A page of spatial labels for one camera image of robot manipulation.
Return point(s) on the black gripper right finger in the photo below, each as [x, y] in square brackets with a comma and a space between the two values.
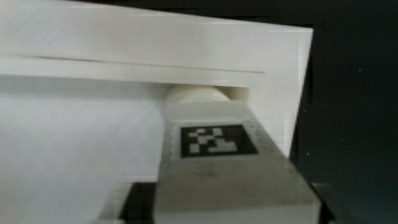
[334, 213]

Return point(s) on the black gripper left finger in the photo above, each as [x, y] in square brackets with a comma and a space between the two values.
[129, 203]

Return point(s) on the white table leg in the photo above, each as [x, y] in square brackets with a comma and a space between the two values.
[227, 180]

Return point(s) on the white square tabletop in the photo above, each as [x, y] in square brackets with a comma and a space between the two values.
[80, 133]

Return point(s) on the white U-shaped obstacle fence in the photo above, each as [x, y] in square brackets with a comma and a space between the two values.
[88, 41]

